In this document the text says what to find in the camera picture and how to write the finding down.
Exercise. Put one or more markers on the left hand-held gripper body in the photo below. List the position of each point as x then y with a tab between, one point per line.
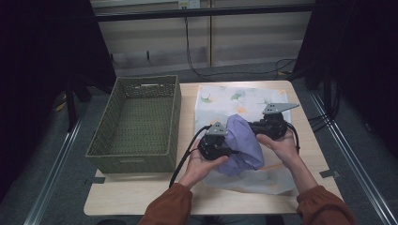
212	146

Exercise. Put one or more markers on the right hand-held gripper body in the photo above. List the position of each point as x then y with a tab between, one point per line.
273	126

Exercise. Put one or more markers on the purple cloth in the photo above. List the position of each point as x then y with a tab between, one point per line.
244	143

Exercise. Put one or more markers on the white leaf-print laundry bag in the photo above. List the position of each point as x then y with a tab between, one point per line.
225	103

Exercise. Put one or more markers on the green woven basket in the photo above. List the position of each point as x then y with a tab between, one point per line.
137	131

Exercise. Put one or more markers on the person's right hand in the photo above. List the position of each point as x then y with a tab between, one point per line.
283	148

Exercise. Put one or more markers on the person's left hand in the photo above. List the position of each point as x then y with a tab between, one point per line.
197	168

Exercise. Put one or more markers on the grey tape mark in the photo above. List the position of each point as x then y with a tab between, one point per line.
330	173

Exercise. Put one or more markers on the black curtain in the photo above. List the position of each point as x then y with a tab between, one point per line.
366	62
37	78

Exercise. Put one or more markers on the black stand leg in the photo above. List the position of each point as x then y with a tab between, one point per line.
70	106

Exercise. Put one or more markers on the metal floor rail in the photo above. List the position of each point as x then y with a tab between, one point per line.
353	162
53	175

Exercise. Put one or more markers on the white wall socket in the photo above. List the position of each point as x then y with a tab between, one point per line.
189	3

